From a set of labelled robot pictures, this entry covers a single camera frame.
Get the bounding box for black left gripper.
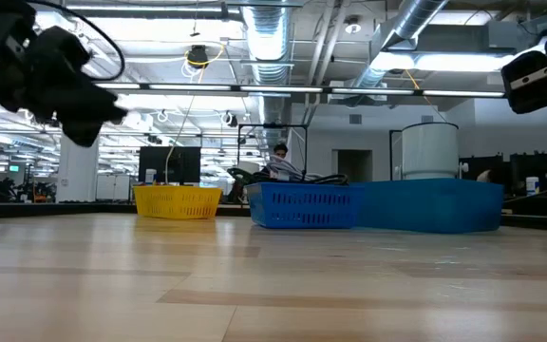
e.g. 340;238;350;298
0;0;128;148

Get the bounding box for black cable with red tie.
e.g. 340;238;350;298
296;173;350;186

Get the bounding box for large teal plastic bin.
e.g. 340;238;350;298
351;178;506;235

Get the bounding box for white building column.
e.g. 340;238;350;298
56;135;102;204

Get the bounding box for white cabinet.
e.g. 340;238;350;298
95;174;132;201

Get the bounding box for black equipment cabinets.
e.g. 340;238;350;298
508;150;547;199

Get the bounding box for black monitor screen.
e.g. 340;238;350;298
138;145;202;186

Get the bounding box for pale blue tumbler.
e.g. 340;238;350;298
400;122;461;181

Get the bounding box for yellow plastic basket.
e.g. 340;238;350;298
132;184;223;220

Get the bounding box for LED light bar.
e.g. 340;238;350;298
93;79;547;100

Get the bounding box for small blue plastic basket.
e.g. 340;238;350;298
246;181;365;230

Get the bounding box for black ceiling cable reel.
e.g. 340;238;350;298
186;44;211;71

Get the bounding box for silver spiral air duct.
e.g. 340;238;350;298
240;0;294;148
353;0;450;90

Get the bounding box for thin black stand frame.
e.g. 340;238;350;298
236;123;310;184

